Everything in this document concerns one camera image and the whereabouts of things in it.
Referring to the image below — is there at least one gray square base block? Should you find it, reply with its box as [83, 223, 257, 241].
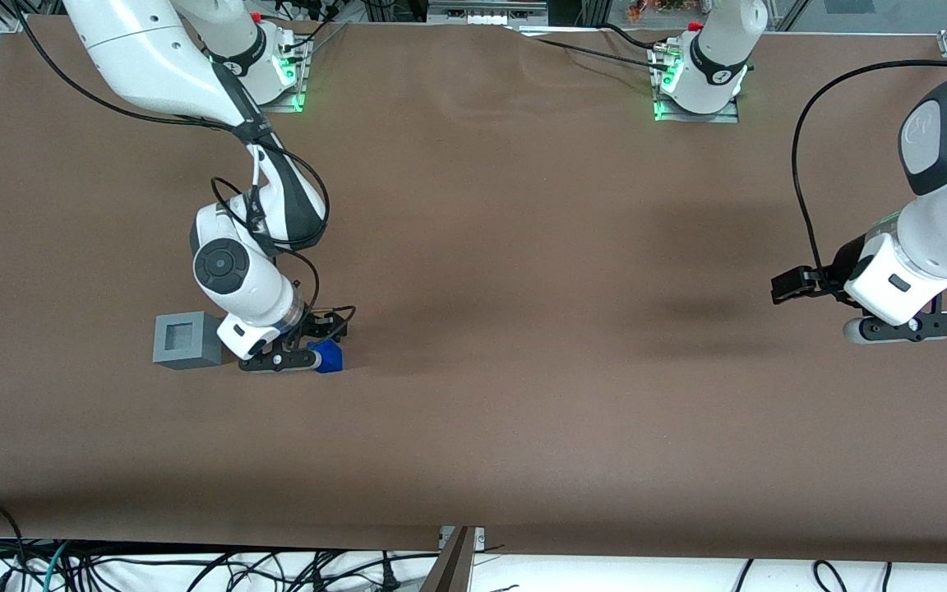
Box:
[152, 310, 229, 372]

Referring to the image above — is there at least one blue plastic part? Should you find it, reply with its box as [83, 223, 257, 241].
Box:
[312, 340, 345, 375]

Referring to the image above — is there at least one left arm black wrist cable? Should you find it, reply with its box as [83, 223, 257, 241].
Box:
[792, 58, 947, 294]

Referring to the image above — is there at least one metal table edge bracket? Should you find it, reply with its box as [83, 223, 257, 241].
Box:
[438, 525, 487, 553]

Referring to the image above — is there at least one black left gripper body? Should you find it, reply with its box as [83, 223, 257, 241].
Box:
[821, 233, 885, 308]

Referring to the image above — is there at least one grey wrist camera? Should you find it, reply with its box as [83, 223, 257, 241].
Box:
[843, 310, 947, 345]
[238, 345, 319, 375]

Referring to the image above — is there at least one grey table support beam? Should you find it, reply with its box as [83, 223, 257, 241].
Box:
[419, 526, 476, 592]

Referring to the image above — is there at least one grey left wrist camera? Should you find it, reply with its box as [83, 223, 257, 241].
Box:
[843, 310, 947, 345]

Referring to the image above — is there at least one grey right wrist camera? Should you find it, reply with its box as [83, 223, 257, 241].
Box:
[238, 345, 319, 375]

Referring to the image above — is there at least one black base power cable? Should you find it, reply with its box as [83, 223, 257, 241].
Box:
[289, 15, 351, 50]

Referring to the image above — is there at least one long black tabletop cable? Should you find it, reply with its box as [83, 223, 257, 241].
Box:
[523, 35, 673, 70]

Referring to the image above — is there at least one silver background device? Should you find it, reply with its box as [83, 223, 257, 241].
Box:
[427, 0, 549, 26]

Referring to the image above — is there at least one short black tabletop cable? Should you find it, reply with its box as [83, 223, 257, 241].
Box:
[601, 22, 659, 52]

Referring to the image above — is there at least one teal floor cable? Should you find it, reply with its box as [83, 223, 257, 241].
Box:
[41, 540, 73, 592]

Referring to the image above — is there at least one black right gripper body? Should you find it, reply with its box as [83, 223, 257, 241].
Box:
[264, 308, 336, 356]

